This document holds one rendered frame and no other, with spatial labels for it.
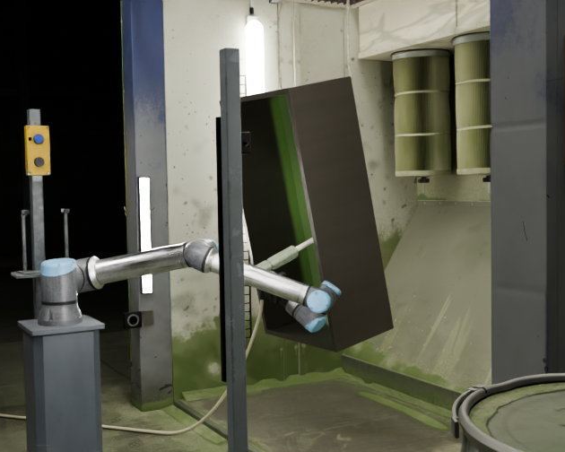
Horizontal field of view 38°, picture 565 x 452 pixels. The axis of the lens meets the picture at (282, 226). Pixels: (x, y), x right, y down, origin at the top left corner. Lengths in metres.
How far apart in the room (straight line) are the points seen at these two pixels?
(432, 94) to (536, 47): 2.88
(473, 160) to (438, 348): 1.02
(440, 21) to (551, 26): 2.59
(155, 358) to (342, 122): 1.72
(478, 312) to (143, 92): 2.12
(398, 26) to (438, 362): 1.89
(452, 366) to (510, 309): 2.36
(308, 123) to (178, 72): 1.19
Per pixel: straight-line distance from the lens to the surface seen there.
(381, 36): 4.94
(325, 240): 3.62
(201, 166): 4.55
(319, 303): 3.28
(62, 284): 3.59
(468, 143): 4.37
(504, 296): 2.02
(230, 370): 2.57
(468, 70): 4.39
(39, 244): 4.51
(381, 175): 5.15
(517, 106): 1.98
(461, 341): 4.39
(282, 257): 3.60
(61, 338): 3.55
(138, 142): 4.43
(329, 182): 3.63
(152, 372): 4.56
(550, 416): 1.35
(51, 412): 3.61
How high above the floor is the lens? 1.23
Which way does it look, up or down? 3 degrees down
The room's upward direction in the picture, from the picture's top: 1 degrees counter-clockwise
